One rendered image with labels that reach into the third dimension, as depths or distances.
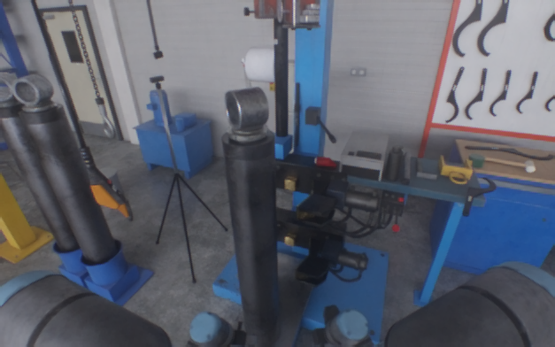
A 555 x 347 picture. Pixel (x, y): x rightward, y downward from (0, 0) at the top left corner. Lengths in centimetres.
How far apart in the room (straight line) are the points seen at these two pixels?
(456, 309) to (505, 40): 306
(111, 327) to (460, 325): 45
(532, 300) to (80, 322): 59
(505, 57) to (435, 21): 71
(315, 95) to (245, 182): 88
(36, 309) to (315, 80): 162
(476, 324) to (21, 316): 59
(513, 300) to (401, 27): 299
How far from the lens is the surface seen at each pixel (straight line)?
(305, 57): 180
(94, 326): 47
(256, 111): 106
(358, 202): 166
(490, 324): 47
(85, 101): 614
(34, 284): 56
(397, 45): 332
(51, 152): 207
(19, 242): 362
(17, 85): 207
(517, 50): 342
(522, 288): 53
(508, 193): 254
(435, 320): 47
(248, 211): 121
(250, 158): 108
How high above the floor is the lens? 189
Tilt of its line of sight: 29 degrees down
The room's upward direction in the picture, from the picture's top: 1 degrees counter-clockwise
